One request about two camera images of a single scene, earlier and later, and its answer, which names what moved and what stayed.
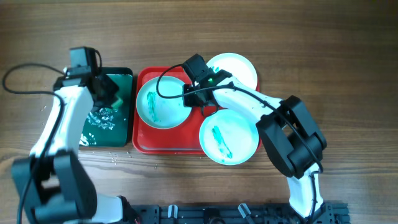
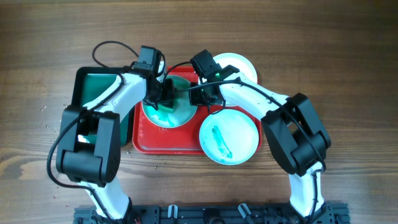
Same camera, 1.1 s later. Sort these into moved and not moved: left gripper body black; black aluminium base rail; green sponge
Moved: green sponge; left gripper body black
Not moved: black aluminium base rail
